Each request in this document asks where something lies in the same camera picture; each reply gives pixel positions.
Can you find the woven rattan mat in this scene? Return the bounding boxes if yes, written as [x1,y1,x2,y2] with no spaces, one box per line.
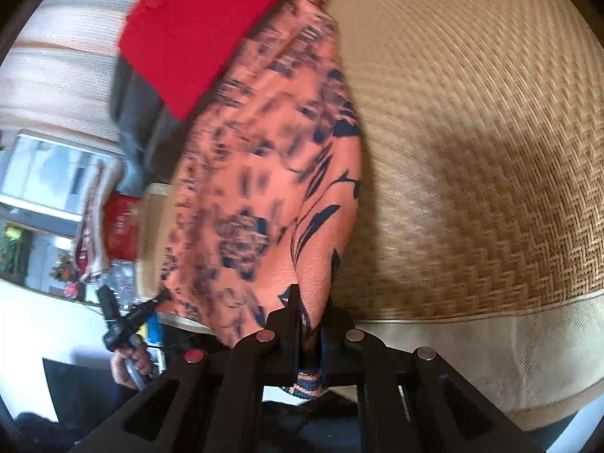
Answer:
[134,0,604,435]

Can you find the red gift bag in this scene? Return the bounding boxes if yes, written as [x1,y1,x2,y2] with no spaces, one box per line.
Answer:
[103,193,142,262]

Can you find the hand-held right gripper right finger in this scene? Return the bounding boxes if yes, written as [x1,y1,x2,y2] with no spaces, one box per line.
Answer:
[323,309,543,453]

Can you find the cream dotted curtain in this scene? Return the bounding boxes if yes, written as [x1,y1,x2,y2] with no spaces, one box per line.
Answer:
[0,0,152,152]

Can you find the person's left hand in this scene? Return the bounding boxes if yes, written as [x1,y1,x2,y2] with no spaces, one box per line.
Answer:
[110,335,159,390]

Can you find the folded patterned quilt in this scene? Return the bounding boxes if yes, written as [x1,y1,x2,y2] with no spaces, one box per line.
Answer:
[75,158,123,284]

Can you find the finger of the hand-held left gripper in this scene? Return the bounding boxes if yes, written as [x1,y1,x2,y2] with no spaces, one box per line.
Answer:
[125,296,166,328]

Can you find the clear plastic bag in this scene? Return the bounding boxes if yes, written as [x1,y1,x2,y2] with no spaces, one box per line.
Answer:
[101,264,140,303]

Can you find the orange floral garment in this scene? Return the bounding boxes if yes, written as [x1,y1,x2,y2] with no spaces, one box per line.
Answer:
[156,0,364,399]

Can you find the yellow flower plant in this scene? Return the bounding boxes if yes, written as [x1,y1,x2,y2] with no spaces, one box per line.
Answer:
[0,226,24,274]

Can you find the red cloth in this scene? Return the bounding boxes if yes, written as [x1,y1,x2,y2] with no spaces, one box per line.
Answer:
[118,0,350,122]

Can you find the dark grey quilt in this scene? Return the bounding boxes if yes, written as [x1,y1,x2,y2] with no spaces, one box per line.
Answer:
[111,54,190,185]

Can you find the orange flower plant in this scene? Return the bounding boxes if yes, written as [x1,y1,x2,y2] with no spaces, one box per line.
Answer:
[52,252,79,284]

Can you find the black rectangular panel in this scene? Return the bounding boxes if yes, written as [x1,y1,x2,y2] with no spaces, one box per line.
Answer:
[42,357,119,423]

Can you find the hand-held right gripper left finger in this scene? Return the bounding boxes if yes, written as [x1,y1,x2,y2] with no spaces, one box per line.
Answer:
[71,285,303,453]

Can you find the flat screen television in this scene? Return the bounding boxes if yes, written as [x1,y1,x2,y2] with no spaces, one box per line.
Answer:
[0,132,102,218]

